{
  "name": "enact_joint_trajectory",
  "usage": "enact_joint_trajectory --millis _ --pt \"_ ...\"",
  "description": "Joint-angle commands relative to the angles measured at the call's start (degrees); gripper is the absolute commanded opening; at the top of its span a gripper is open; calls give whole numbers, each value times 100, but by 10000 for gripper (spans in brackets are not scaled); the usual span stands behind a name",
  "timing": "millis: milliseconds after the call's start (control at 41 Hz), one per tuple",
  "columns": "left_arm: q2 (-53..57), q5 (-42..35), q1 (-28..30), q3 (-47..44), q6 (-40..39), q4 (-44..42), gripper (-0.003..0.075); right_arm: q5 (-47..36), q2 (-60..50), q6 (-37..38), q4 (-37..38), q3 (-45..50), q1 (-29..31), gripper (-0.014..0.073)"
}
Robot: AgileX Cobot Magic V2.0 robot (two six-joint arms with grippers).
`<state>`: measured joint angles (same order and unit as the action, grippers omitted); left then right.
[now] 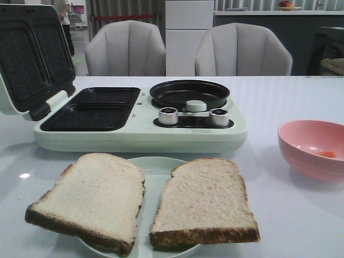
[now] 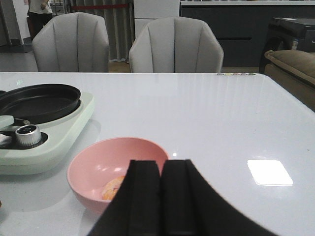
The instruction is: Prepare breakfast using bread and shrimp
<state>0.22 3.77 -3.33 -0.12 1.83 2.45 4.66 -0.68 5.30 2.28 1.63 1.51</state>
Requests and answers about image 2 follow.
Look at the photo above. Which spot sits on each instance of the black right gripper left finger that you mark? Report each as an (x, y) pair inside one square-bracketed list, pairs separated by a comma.
[(134, 211)]

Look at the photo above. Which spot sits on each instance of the dark grey counter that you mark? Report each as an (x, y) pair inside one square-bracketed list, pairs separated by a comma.
[(241, 26)]

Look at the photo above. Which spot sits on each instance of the grey upholstered chair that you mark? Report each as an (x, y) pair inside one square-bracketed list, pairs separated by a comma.
[(73, 42), (176, 45)]

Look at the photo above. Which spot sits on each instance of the orange cooked shrimp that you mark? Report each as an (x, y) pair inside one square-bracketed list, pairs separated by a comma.
[(111, 188)]

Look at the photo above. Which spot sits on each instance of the white cabinet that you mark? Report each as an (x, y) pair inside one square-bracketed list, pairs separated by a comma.
[(147, 10)]

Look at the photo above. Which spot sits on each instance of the grey upholstered left chair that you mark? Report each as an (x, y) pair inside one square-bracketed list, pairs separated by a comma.
[(73, 42)]

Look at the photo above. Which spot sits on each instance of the silver right control knob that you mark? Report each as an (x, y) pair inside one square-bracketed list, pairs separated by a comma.
[(28, 135)]

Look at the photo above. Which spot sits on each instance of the person in white shirt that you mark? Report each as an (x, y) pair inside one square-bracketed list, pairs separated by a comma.
[(39, 13)]

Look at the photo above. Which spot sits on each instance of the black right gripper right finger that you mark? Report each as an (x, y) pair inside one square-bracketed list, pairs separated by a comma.
[(191, 207)]

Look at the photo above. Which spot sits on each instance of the mint green breakfast maker base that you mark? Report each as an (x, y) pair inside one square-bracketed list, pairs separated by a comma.
[(61, 133)]

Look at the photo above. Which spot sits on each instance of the black appliance box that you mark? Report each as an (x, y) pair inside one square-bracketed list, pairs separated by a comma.
[(288, 34)]

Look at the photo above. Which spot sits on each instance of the mint green pan handle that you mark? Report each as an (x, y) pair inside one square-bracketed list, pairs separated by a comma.
[(6, 120)]

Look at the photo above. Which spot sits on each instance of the grey upholstered right chair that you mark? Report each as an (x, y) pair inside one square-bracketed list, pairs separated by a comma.
[(176, 45)]

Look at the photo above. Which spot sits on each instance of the black round frying pan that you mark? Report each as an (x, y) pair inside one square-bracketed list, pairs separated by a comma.
[(40, 103)]

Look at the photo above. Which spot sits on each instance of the pink plastic bowl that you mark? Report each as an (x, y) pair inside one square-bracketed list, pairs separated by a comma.
[(95, 166)]

